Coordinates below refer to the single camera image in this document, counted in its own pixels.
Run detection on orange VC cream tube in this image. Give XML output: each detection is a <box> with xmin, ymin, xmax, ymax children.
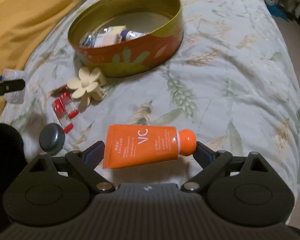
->
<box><xmin>102</xmin><ymin>125</ymin><xmax>197</xmax><ymax>169</ymax></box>

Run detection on orange stick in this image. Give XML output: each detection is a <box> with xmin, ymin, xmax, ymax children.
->
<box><xmin>49</xmin><ymin>85</ymin><xmax>68</xmax><ymax>97</ymax></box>

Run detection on white tube purple cap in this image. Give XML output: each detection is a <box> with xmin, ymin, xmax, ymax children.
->
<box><xmin>120</xmin><ymin>30</ymin><xmax>148</xmax><ymax>41</ymax></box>

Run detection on yellow blanket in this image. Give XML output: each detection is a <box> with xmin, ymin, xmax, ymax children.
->
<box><xmin>0</xmin><ymin>0</ymin><xmax>83</xmax><ymax>75</ymax></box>

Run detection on dark round case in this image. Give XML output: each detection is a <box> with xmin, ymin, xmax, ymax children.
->
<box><xmin>39</xmin><ymin>123</ymin><xmax>65</xmax><ymax>155</ymax></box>

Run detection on cream flower hair clip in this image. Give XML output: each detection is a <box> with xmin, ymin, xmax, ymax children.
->
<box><xmin>67</xmin><ymin>67</ymin><xmax>107</xmax><ymax>108</ymax></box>

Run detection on blue plastic bag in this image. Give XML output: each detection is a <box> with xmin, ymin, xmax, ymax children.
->
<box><xmin>266</xmin><ymin>4</ymin><xmax>289</xmax><ymax>22</ymax></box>

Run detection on clear bag blue items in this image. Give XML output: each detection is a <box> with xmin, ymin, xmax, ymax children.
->
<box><xmin>79</xmin><ymin>31</ymin><xmax>98</xmax><ymax>48</ymax></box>

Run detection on yellow sticky note pad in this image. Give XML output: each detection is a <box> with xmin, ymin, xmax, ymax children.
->
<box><xmin>107</xmin><ymin>25</ymin><xmax>127</xmax><ymax>35</ymax></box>

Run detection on red lighter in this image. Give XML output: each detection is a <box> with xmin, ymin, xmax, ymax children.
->
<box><xmin>60</xmin><ymin>92</ymin><xmax>78</xmax><ymax>119</ymax></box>
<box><xmin>52</xmin><ymin>98</ymin><xmax>74</xmax><ymax>134</ymax></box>

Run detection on round decorated tin box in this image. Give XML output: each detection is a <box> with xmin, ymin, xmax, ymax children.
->
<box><xmin>68</xmin><ymin>0</ymin><xmax>184</xmax><ymax>77</ymax></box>

